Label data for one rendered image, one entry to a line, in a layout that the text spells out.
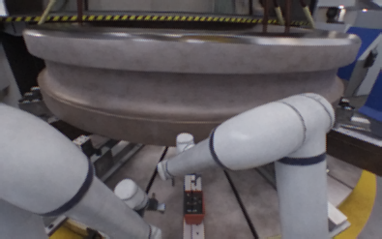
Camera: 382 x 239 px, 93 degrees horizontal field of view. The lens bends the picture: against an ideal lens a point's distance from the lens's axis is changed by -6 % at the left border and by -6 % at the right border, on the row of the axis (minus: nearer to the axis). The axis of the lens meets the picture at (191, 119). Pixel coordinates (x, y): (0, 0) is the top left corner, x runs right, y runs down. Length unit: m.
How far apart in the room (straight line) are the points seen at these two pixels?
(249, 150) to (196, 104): 1.30
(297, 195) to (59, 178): 0.48
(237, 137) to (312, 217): 0.28
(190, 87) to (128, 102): 0.57
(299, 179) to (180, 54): 1.12
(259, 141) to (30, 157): 0.35
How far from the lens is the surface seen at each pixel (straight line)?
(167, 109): 1.66
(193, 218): 1.34
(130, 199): 0.84
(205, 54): 1.40
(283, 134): 0.39
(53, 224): 2.10
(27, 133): 0.33
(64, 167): 0.33
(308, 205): 0.55
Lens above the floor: 1.89
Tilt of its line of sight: 29 degrees down
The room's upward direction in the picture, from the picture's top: 2 degrees clockwise
